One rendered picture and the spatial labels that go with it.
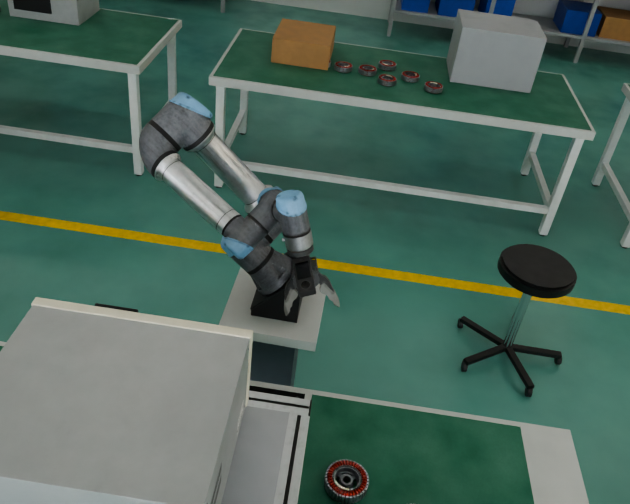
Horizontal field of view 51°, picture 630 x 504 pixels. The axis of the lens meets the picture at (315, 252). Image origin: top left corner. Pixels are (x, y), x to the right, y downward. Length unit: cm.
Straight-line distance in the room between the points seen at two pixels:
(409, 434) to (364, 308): 158
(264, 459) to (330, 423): 57
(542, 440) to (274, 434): 92
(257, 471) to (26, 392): 45
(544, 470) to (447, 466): 27
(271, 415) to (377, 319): 200
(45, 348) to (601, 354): 289
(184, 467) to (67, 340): 36
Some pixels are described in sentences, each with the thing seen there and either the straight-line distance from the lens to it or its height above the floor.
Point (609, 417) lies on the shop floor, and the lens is 334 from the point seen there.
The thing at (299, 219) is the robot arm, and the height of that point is 128.
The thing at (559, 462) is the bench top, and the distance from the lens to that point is 202.
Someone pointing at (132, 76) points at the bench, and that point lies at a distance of 408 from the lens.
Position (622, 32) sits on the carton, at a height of 36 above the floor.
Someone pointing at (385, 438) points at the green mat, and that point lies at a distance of 190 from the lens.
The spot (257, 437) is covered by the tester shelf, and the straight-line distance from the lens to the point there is 139.
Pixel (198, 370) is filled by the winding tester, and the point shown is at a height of 132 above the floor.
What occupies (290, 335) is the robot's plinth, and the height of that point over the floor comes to 75.
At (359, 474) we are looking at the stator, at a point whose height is 78.
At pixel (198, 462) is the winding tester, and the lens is 110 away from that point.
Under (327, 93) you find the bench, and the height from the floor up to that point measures 75.
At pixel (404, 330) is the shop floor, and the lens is 335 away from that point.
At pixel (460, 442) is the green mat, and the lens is 195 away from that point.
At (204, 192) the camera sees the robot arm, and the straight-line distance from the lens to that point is 183.
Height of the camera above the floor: 221
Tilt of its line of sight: 36 degrees down
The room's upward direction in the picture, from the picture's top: 8 degrees clockwise
